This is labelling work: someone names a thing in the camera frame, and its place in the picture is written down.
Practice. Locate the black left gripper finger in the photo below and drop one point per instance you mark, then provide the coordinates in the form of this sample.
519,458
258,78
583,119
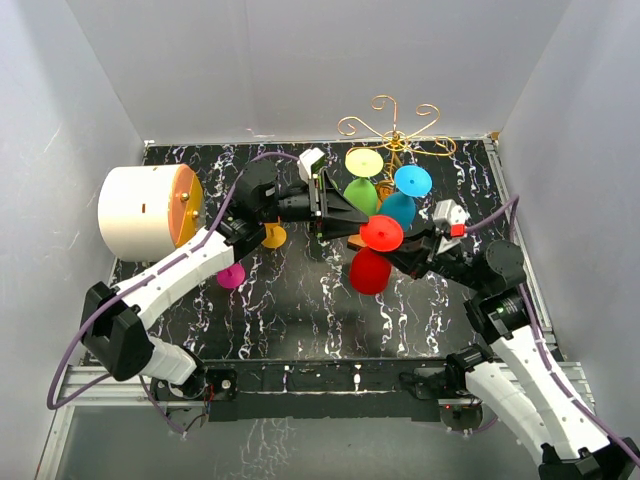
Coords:
333,203
335,225

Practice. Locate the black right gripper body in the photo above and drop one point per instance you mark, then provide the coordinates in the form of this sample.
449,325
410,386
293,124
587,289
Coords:
454,264

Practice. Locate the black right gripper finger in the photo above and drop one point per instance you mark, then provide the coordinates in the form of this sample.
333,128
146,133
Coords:
417,232
412,257

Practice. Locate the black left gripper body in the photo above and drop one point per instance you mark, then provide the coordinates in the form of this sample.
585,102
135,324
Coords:
303,205

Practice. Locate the red plastic wine glass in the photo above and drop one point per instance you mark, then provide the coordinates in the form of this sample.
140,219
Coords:
370,271

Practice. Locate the green wine glass front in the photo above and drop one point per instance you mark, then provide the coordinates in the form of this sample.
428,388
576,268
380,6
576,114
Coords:
363,163

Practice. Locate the blue plastic wine glass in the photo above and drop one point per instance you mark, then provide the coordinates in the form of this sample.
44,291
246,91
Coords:
411,182

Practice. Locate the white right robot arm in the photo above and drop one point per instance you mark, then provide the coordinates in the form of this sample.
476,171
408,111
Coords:
513,372

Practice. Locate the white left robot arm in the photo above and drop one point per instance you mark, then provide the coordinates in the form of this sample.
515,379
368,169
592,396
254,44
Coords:
116,320

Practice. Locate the orange wooden rack base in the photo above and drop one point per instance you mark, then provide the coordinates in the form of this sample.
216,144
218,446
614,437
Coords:
355,242

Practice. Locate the orange plastic wine glass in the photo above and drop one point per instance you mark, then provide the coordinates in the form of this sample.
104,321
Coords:
275,235

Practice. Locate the pink plastic wine glass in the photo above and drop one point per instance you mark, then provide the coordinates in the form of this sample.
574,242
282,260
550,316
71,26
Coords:
231,277

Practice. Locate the white cylinder with coloured lid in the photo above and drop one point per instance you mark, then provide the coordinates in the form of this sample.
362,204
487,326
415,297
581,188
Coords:
146,212

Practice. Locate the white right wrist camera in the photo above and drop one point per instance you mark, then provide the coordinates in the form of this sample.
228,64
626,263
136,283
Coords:
450,219

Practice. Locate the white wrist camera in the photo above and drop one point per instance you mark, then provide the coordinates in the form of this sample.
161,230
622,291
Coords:
309,162
450,219

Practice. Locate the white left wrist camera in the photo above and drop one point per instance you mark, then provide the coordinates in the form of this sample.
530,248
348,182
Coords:
309,162

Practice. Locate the gold wire wine glass rack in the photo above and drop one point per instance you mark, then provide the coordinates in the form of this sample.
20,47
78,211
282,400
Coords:
395,140

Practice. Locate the black front mounting rail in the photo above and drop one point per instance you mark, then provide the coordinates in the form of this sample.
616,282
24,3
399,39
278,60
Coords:
316,389

